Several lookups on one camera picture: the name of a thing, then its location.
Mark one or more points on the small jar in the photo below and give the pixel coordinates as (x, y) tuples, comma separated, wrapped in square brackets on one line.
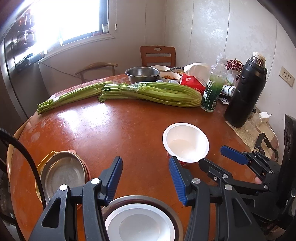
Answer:
[(105, 28)]

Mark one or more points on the large steel bowl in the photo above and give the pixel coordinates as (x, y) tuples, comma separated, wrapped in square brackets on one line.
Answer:
[(141, 76)]

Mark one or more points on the blue patterned bowl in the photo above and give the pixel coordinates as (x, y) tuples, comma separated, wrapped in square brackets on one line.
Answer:
[(177, 69)]

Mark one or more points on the black metal bracket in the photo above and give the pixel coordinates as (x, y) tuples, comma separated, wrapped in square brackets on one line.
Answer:
[(257, 141)]

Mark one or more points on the red flower bouquet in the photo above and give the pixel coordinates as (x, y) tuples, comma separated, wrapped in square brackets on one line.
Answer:
[(233, 66)]

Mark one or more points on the long thin celery bunch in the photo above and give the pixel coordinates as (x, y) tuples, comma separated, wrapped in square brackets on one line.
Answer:
[(76, 93)]

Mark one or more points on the pink plate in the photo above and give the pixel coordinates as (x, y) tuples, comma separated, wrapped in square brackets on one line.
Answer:
[(87, 172)]

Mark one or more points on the red tissue packet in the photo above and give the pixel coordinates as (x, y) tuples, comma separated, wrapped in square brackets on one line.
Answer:
[(192, 82)]

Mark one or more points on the small white bottle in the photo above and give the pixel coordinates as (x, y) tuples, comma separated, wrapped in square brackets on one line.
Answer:
[(229, 90)]

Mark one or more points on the white bowl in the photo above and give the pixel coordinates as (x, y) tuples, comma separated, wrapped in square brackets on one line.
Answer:
[(161, 67)]

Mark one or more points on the window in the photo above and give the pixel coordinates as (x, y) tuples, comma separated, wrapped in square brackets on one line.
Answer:
[(69, 18)]

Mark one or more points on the grey refrigerator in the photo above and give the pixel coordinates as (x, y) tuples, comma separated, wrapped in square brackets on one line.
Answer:
[(13, 92)]

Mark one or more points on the thick wrapped celery bunch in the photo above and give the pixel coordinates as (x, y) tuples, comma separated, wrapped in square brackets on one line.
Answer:
[(161, 92)]

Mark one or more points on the round metal plate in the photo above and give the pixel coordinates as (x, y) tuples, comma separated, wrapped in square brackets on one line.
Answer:
[(62, 171)]

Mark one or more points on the red-brown slatted chair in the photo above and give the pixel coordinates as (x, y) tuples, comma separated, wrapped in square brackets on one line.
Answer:
[(157, 55)]

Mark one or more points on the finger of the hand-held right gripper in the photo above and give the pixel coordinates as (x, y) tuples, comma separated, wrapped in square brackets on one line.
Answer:
[(233, 154), (215, 173)]

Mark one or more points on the dark curved wooden chair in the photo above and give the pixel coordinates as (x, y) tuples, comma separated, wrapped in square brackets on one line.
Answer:
[(97, 66)]

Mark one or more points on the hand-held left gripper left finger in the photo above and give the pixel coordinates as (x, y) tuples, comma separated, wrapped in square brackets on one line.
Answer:
[(113, 183)]

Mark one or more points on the light wooden chair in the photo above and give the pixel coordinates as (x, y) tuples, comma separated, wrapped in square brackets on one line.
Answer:
[(9, 160)]

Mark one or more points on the black thermos flask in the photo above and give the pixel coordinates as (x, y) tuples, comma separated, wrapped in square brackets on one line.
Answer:
[(242, 97)]

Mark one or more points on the small steel bowl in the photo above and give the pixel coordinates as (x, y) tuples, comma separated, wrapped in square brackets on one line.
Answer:
[(178, 223)]

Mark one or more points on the green drink bottle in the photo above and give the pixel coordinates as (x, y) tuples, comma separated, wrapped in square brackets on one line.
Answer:
[(210, 92)]

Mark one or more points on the white charger plug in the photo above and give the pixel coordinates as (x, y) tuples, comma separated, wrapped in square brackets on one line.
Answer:
[(263, 117)]

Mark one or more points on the white wall outlet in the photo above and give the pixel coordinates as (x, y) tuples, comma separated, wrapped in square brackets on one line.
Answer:
[(286, 76)]

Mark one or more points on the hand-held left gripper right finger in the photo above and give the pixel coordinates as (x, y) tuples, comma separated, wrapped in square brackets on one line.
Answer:
[(178, 183)]

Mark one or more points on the patterned table mat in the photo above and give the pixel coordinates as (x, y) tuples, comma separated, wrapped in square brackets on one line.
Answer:
[(249, 134)]

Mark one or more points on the person's right hand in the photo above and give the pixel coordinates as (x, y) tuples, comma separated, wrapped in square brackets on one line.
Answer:
[(258, 180)]

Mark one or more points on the bowl of orange food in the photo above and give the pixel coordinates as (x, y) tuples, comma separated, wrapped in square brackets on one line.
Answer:
[(170, 76)]

